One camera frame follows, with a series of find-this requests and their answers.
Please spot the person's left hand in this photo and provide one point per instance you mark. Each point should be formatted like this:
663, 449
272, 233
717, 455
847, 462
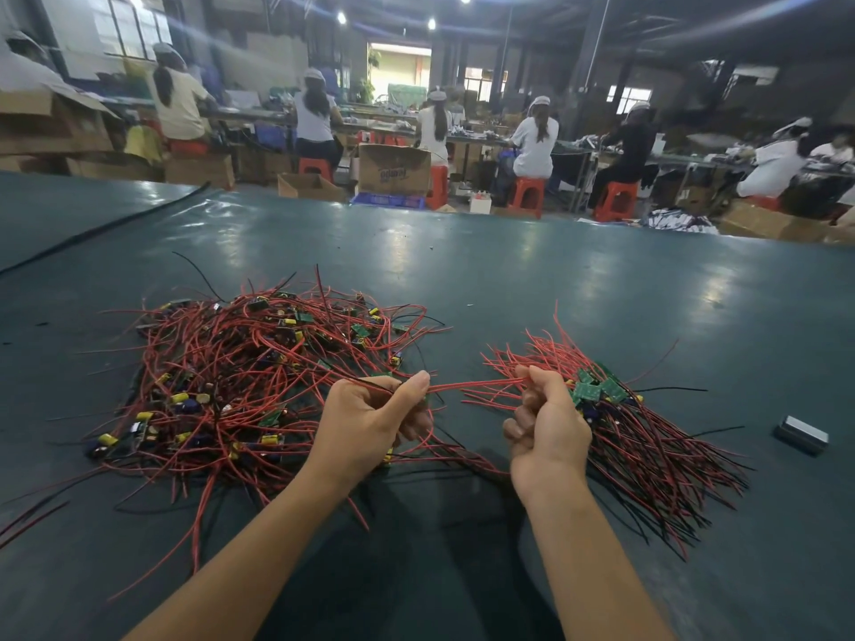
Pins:
361, 434

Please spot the dark green table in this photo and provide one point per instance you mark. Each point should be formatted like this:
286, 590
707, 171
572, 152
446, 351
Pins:
695, 300

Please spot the person's right forearm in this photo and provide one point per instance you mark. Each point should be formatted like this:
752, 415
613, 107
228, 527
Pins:
595, 574

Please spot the yellow sack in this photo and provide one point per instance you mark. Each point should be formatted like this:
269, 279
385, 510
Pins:
144, 143

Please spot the person's left forearm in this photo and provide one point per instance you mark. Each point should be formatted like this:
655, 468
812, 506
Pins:
234, 574

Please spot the person's right hand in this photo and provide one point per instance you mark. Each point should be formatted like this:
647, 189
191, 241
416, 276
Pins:
548, 440

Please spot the heap of black white items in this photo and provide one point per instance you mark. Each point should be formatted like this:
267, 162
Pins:
681, 220

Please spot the blue plastic crate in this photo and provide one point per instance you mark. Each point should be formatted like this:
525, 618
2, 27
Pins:
389, 200

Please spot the large open cardboard box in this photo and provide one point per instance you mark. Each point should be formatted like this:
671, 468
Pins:
54, 123

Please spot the grid window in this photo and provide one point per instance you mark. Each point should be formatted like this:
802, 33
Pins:
131, 26

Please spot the small black grey block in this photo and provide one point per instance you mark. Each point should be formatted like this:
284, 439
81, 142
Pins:
802, 435

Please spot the red plastic stool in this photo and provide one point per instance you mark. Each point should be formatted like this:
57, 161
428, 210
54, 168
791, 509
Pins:
616, 201
764, 203
314, 168
438, 187
189, 147
529, 196

